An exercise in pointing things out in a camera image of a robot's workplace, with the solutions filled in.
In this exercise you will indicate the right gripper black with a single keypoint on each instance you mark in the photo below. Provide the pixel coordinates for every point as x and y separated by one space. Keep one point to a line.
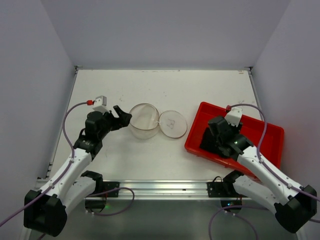
210 141

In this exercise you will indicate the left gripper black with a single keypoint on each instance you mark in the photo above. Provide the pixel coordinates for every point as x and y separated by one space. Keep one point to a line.
118 122

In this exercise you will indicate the black bra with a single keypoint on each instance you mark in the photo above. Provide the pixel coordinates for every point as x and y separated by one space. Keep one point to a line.
209 142

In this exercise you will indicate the white mesh laundry bag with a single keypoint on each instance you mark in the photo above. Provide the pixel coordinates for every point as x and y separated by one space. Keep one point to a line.
147 121

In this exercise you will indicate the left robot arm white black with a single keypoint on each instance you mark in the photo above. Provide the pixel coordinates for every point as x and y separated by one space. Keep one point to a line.
46 210

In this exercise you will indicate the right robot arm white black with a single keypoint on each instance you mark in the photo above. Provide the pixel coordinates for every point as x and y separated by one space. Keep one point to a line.
292 204

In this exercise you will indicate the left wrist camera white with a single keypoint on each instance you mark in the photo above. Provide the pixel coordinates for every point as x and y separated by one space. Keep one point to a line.
99 104

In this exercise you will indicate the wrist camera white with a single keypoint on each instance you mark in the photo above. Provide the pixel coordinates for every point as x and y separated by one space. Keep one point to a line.
99 104
233 115

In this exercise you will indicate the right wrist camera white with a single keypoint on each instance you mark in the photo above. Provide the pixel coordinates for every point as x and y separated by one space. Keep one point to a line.
233 115

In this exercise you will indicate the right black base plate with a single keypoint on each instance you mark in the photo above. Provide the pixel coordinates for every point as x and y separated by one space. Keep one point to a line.
218 189

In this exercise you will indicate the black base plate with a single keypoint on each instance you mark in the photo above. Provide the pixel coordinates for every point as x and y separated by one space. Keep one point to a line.
218 189
106 189

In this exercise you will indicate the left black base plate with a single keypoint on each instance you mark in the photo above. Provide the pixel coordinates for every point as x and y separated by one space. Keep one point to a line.
106 189

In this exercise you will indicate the aluminium mounting rail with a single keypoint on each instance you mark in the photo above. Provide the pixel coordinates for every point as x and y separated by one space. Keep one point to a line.
185 190

